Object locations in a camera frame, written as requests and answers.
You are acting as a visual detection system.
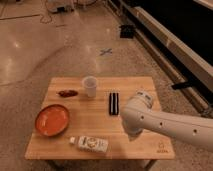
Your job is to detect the dark red chili pepper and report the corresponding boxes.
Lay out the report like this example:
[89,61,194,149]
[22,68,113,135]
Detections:
[58,90,78,98]

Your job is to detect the black box on floor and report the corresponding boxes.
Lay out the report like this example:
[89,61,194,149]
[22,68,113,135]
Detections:
[120,25,134,38]

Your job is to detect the orange ceramic bowl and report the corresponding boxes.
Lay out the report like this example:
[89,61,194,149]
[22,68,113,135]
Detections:
[35,104,69,137]

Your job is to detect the translucent plastic cup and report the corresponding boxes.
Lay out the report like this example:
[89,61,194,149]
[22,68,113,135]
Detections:
[82,76,97,98]

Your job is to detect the white plastic bottle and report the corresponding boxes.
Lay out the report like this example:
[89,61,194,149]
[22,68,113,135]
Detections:
[69,136,109,153]

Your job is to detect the wooden folding table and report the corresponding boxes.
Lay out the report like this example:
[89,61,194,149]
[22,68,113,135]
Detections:
[25,77,175,161]

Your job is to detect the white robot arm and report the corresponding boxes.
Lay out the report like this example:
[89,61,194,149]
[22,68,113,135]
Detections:
[120,91,213,152]

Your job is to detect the black white striped block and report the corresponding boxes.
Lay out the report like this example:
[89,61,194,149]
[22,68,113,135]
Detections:
[109,93,119,116]

